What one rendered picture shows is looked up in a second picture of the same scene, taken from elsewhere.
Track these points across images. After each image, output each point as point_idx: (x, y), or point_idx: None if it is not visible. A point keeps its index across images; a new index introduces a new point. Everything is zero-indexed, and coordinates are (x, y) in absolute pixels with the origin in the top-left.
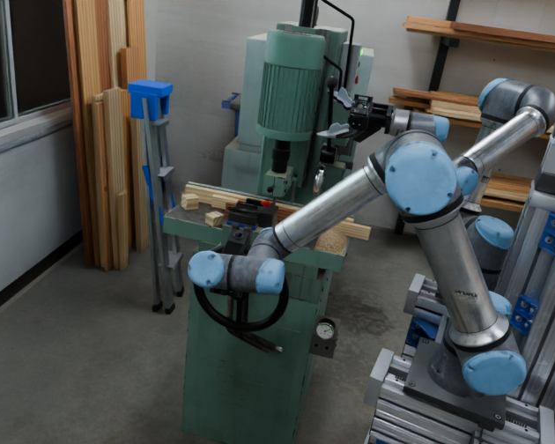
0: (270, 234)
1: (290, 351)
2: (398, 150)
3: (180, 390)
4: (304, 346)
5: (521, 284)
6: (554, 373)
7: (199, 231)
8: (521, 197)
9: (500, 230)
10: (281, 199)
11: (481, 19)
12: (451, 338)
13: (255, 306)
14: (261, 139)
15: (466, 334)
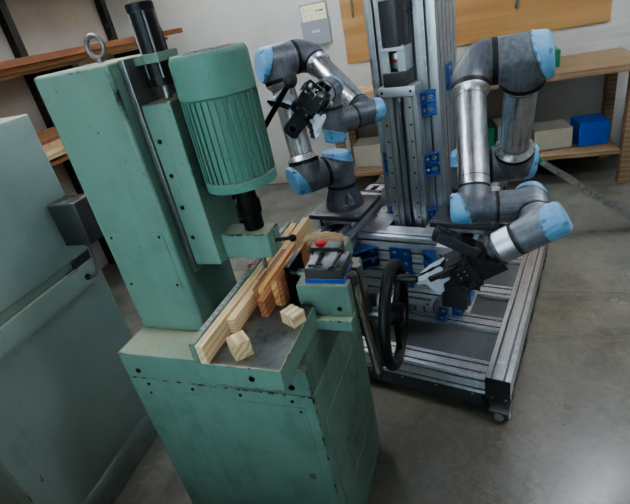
0: (484, 187)
1: (360, 357)
2: (534, 41)
3: None
4: (361, 341)
5: (423, 149)
6: (450, 182)
7: (302, 340)
8: None
9: (345, 150)
10: (212, 281)
11: None
12: (521, 161)
13: (342, 352)
14: None
15: (528, 149)
